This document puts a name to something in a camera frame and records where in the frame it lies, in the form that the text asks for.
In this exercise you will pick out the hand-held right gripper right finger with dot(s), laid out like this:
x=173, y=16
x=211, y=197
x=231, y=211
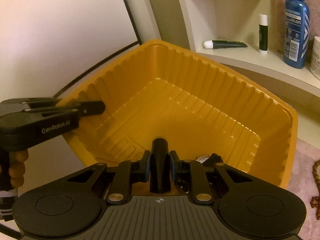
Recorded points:
x=173, y=166

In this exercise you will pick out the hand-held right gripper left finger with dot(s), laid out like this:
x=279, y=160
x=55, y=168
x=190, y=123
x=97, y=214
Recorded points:
x=146, y=166

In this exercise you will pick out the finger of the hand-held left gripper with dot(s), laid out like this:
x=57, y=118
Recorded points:
x=90, y=108

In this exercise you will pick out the black wrist watch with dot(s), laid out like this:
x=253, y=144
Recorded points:
x=160, y=155

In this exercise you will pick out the orange plastic tray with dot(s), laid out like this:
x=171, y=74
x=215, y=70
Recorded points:
x=187, y=100

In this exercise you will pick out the long brown bead strand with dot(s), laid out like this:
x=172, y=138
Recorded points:
x=317, y=170

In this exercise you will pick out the person's left hand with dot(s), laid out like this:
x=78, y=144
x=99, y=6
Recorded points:
x=18, y=167

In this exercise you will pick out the cream wooden shelf unit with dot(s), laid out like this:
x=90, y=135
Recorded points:
x=232, y=52

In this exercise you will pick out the dark green tube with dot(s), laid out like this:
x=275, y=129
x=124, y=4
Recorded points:
x=227, y=44

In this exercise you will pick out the white capped lip balm stick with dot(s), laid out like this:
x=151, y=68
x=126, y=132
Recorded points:
x=263, y=35

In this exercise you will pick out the white cream jar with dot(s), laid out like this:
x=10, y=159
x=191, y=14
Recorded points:
x=316, y=57

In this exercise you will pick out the blue spray bottle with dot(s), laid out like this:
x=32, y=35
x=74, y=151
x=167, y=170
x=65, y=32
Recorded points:
x=296, y=30

